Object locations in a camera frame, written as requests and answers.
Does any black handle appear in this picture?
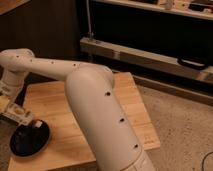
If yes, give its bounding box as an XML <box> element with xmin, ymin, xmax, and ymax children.
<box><xmin>177</xmin><ymin>59</ymin><xmax>209</xmax><ymax>70</ymax></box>

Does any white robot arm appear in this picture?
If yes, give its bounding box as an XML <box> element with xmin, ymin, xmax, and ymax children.
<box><xmin>0</xmin><ymin>49</ymin><xmax>156</xmax><ymax>171</ymax></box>

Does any wooden shelf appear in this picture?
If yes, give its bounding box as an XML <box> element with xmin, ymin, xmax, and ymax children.
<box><xmin>92</xmin><ymin>0</ymin><xmax>213</xmax><ymax>21</ymax></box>

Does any grey metal bench beam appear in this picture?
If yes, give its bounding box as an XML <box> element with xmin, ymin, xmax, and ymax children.
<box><xmin>80</xmin><ymin>37</ymin><xmax>213</xmax><ymax>84</ymax></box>

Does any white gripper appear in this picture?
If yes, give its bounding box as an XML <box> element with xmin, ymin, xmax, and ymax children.
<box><xmin>0</xmin><ymin>84</ymin><xmax>14</xmax><ymax>113</ymax></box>

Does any wooden table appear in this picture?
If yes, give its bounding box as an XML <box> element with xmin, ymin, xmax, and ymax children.
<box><xmin>8</xmin><ymin>73</ymin><xmax>161</xmax><ymax>171</ymax></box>

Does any dark wooden cabinet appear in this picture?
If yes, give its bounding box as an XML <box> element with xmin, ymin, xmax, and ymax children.
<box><xmin>0</xmin><ymin>0</ymin><xmax>81</xmax><ymax>84</ymax></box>

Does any clear plastic bottle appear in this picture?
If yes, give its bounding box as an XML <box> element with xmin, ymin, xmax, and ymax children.
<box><xmin>3</xmin><ymin>103</ymin><xmax>42</xmax><ymax>128</ymax></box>

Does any black ceramic bowl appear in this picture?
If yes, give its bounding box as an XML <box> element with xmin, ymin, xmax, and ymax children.
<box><xmin>9</xmin><ymin>120</ymin><xmax>50</xmax><ymax>157</ymax></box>

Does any metal pole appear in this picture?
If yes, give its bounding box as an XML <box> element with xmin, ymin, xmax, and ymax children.
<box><xmin>86</xmin><ymin>0</ymin><xmax>94</xmax><ymax>40</ymax></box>

